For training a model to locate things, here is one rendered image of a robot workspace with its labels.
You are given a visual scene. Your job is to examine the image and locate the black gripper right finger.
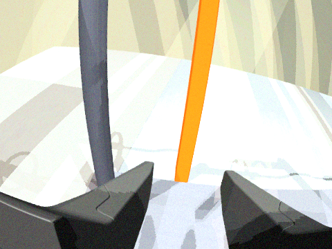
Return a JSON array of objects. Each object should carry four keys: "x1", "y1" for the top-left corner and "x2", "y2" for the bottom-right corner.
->
[{"x1": 221, "y1": 170, "x2": 332, "y2": 249}]

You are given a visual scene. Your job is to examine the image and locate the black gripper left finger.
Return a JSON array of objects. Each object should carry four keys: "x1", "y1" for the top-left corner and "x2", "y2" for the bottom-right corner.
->
[{"x1": 0, "y1": 160, "x2": 155, "y2": 249}]

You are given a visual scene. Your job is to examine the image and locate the orange handle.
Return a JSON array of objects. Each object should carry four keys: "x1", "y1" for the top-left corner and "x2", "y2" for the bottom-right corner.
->
[{"x1": 174, "y1": 0, "x2": 219, "y2": 183}]

